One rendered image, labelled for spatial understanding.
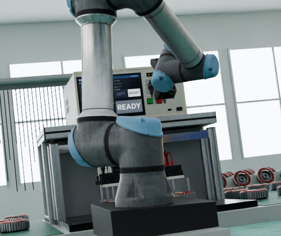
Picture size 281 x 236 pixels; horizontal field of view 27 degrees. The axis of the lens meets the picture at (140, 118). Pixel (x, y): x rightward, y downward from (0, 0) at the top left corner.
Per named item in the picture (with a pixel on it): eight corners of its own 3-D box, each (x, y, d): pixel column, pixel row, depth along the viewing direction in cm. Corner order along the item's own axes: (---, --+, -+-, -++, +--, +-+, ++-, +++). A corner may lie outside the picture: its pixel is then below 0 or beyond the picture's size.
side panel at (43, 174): (57, 224, 229) (49, 142, 232) (49, 225, 228) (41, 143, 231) (51, 220, 256) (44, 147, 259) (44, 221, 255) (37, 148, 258)
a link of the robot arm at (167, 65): (174, 75, 181) (183, 49, 188) (144, 79, 188) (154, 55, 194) (185, 91, 186) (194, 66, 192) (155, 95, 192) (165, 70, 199)
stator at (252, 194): (272, 197, 231) (270, 188, 231) (244, 201, 230) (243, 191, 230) (263, 197, 242) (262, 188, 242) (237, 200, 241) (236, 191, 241)
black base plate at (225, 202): (258, 206, 198) (257, 199, 198) (69, 232, 182) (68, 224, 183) (209, 203, 243) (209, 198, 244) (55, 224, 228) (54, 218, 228)
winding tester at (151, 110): (187, 114, 233) (181, 63, 235) (78, 124, 222) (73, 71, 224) (161, 125, 271) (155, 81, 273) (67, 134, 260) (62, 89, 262)
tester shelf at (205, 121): (217, 122, 233) (215, 111, 233) (44, 139, 216) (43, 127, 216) (183, 133, 275) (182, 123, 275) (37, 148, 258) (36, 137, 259)
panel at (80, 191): (211, 198, 244) (202, 127, 247) (52, 219, 227) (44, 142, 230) (210, 198, 245) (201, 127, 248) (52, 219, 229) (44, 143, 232)
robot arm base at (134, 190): (184, 203, 147) (181, 163, 148) (129, 209, 141) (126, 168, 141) (157, 200, 161) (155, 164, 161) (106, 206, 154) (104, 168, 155)
